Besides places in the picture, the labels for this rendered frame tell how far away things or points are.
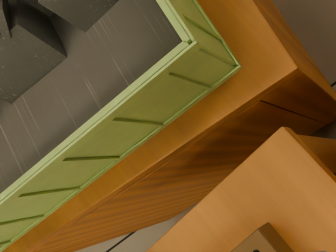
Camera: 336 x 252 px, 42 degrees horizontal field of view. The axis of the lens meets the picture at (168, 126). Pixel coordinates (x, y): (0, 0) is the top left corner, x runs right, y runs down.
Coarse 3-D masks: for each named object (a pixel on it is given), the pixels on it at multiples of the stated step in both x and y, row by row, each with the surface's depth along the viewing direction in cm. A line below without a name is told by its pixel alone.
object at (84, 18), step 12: (24, 0) 63; (36, 0) 64; (48, 0) 58; (60, 0) 59; (72, 0) 59; (84, 0) 60; (96, 0) 60; (108, 0) 61; (48, 12) 66; (60, 12) 60; (72, 12) 61; (84, 12) 61; (96, 12) 62; (84, 24) 63
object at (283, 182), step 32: (288, 128) 52; (256, 160) 52; (288, 160) 50; (320, 160) 52; (224, 192) 53; (256, 192) 52; (288, 192) 50; (320, 192) 48; (192, 224) 55; (224, 224) 53; (256, 224) 52; (288, 224) 50; (320, 224) 48
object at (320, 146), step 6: (300, 138) 57; (306, 138) 62; (312, 138) 68; (318, 138) 74; (324, 138) 82; (306, 144) 57; (312, 144) 62; (318, 144) 67; (324, 144) 74; (330, 144) 82; (312, 150) 57; (318, 150) 62; (324, 150) 67; (330, 150) 74; (318, 156) 57; (324, 156) 62; (330, 156) 67; (324, 162) 57; (330, 162) 62; (330, 168) 57
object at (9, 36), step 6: (0, 0) 57; (6, 0) 61; (0, 6) 56; (6, 6) 60; (0, 12) 57; (6, 12) 59; (0, 18) 57; (6, 18) 58; (0, 24) 58; (6, 24) 58; (0, 30) 59; (6, 30) 59; (6, 36) 60
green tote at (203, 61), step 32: (160, 0) 46; (192, 0) 60; (192, 32) 45; (160, 64) 46; (192, 64) 49; (224, 64) 54; (128, 96) 47; (160, 96) 53; (192, 96) 59; (96, 128) 50; (128, 128) 56; (160, 128) 62; (64, 160) 53; (96, 160) 60; (32, 192) 59; (64, 192) 66; (0, 224) 62; (32, 224) 71
